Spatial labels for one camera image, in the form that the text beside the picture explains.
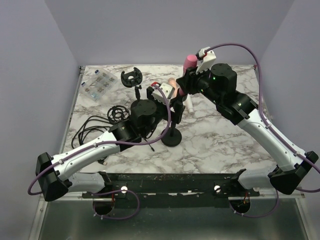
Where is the beige microphone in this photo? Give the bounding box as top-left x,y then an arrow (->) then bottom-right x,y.
168,77 -> 179,99

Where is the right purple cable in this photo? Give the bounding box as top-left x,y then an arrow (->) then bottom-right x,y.
201,43 -> 320,218

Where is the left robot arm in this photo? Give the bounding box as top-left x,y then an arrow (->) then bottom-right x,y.
34,98 -> 185,202

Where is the pink microphone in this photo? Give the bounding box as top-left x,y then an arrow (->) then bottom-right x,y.
174,54 -> 199,97

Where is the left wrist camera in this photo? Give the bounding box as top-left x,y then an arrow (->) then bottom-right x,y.
146,82 -> 176,105

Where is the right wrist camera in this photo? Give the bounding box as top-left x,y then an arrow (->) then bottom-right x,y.
195,47 -> 217,74

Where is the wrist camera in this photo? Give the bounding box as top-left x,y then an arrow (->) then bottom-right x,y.
146,82 -> 176,105
195,47 -> 217,74

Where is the black shock mount desk stand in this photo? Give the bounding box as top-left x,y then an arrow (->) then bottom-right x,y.
120,67 -> 143,101

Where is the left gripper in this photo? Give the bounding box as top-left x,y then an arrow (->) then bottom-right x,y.
142,88 -> 185,137

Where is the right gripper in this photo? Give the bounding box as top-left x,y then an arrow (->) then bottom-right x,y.
176,62 -> 223,107

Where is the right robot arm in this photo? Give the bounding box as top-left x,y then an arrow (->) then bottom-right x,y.
176,63 -> 319,196

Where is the black tripod shock mount stand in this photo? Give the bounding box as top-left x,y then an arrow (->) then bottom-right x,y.
107,105 -> 157,143

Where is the silver white microphone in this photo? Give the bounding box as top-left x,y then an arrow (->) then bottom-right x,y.
184,95 -> 194,113

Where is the black clip round base stand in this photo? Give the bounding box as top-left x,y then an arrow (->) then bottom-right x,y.
161,102 -> 182,147

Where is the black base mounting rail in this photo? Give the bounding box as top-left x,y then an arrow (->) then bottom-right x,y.
82,173 -> 260,209

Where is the clear plastic parts box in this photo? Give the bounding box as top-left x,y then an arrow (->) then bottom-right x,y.
80,68 -> 119,101

